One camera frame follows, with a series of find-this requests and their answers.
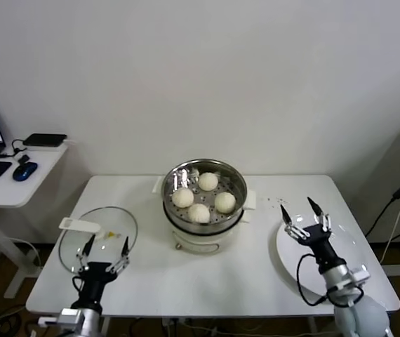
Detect white side desk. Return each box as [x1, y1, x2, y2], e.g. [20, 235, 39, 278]
[0, 140, 69, 299]

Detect white steamed baozi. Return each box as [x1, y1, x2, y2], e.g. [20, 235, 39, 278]
[187, 202, 211, 225]
[198, 171, 219, 192]
[171, 187, 195, 209]
[213, 192, 237, 214]

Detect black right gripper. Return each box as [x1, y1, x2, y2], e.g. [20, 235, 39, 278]
[279, 197, 347, 272]

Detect glass lid white handle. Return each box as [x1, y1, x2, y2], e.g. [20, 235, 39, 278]
[58, 206, 139, 275]

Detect white floor cable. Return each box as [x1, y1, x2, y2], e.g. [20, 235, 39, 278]
[0, 237, 43, 270]

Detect white electric cooker pot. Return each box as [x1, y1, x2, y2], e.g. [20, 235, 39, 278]
[163, 201, 253, 256]

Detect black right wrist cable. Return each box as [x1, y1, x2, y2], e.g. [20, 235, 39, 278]
[296, 253, 329, 307]

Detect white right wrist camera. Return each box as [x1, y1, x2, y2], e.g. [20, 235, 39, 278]
[347, 266, 371, 287]

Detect black flat device box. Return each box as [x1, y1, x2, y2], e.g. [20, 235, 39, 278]
[22, 133, 68, 148]

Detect black desk cable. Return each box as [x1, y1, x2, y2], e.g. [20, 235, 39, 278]
[0, 139, 29, 157]

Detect stainless steel steamer basket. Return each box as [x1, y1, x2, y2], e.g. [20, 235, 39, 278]
[152, 158, 258, 234]

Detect dark crumbs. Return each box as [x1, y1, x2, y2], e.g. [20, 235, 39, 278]
[258, 194, 287, 209]

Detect white round plate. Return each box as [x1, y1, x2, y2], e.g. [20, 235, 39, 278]
[276, 213, 368, 300]

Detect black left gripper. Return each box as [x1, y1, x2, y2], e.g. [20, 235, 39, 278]
[72, 234, 131, 307]

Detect blue computer mouse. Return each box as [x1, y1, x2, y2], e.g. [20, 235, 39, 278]
[12, 161, 39, 182]

